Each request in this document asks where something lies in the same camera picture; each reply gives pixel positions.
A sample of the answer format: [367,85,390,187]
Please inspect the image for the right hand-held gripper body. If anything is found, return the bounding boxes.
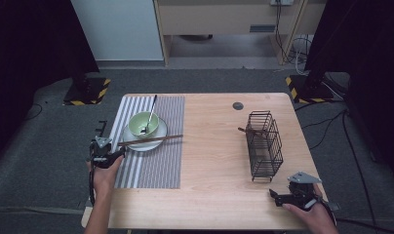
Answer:
[286,171,324,212]

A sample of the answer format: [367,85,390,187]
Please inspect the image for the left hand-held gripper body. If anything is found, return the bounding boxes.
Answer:
[88,136,119,170]

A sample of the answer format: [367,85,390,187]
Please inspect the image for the brown wooden chopstick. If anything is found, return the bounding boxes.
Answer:
[117,134,184,147]
[237,127,267,137]

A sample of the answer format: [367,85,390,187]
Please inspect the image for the black wire basket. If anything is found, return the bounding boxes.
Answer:
[245,110,284,182]

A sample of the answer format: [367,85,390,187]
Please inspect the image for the person's left hand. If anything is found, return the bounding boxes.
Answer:
[86,155,125,198]

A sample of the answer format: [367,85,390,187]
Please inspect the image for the person's right hand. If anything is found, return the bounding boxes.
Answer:
[281,183,337,234]

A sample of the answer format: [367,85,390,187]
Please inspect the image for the white plate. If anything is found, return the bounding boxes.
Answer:
[122,116,169,153]

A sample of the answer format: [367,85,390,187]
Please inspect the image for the green bowl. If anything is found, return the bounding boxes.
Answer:
[128,111,161,140]

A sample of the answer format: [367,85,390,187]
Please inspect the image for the grey striped placemat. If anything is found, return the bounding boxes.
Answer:
[107,95,186,190]

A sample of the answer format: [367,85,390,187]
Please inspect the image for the metal spoon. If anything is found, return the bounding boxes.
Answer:
[139,94,158,136]

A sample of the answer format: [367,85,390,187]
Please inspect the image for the black stand base hazard tape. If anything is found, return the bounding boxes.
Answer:
[285,74,335,104]
[62,77,112,106]

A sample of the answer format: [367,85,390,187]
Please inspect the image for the white cabinet panel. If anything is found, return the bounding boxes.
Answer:
[69,0,165,62]

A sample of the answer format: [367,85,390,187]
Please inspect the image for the black curtain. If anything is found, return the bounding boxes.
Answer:
[0,0,100,170]
[303,0,394,186]

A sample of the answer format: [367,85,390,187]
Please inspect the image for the light wooden desk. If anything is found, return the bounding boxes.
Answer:
[152,0,327,67]

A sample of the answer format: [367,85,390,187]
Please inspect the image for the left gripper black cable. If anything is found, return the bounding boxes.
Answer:
[88,158,98,207]

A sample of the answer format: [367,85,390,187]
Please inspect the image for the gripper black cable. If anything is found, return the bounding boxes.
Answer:
[325,201,394,234]
[88,158,98,207]

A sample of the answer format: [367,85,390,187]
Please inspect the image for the long black floor cable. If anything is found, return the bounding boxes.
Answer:
[341,109,378,226]

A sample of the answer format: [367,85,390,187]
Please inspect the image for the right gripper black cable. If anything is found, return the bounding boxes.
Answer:
[325,201,394,234]

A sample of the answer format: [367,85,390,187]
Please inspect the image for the thin black floor cable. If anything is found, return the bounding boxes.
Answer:
[23,102,44,122]

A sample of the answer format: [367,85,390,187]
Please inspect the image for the white tangled cables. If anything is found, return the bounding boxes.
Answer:
[288,34,314,76]

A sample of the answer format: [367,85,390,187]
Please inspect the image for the black hanging cable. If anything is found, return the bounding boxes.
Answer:
[274,0,297,65]

